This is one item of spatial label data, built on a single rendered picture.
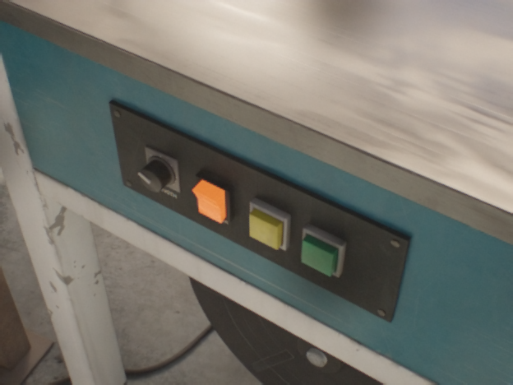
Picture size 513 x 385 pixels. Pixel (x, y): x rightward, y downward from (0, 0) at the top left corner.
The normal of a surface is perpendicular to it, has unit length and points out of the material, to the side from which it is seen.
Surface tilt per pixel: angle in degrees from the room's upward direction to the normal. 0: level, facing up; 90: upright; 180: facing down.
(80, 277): 90
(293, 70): 0
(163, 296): 0
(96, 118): 90
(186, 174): 90
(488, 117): 0
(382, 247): 90
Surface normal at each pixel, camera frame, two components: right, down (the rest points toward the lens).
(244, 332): -0.56, 0.59
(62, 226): 0.83, 0.40
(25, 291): 0.00, -0.71
